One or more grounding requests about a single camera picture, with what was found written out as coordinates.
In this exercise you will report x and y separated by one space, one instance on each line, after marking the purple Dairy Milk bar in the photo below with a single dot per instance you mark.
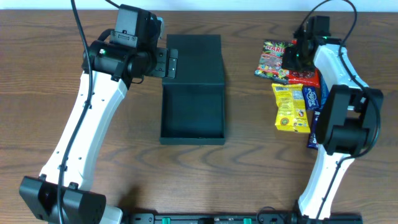
312 141

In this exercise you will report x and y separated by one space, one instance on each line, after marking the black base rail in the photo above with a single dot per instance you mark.
262 218

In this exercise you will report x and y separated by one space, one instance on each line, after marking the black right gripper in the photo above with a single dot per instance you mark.
292 62

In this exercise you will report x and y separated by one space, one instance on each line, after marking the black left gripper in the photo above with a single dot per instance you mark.
171 63

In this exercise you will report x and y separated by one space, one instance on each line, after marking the blue Eclipse mint pack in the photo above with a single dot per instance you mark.
311 98

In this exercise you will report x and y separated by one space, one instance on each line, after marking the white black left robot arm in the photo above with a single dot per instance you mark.
62 191

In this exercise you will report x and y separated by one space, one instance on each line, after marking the Haribo gummy bag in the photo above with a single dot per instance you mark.
270 62

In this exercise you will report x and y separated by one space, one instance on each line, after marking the yellow snack bag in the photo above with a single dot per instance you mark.
291 114

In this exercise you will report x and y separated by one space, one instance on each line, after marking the red candy bag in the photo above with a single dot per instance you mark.
305 78

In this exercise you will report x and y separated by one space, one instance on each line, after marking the black box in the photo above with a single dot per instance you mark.
193 102

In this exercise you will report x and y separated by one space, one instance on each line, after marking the blue wrapped cookie pack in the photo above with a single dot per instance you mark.
323 90

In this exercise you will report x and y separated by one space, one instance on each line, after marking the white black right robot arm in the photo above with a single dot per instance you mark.
348 126

